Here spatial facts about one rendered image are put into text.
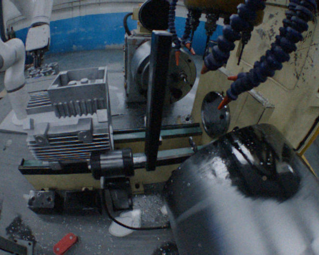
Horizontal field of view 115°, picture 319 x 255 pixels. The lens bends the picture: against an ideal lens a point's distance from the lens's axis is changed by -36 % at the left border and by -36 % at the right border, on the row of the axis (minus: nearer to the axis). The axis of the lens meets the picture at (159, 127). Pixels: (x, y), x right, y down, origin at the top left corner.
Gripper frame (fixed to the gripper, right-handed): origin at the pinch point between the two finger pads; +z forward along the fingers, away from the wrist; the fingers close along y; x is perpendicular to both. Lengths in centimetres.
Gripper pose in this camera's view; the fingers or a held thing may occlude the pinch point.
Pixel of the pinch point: (37, 62)
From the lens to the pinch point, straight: 70.6
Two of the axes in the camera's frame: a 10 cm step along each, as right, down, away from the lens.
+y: 9.7, -0.8, 2.3
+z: 0.2, 9.7, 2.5
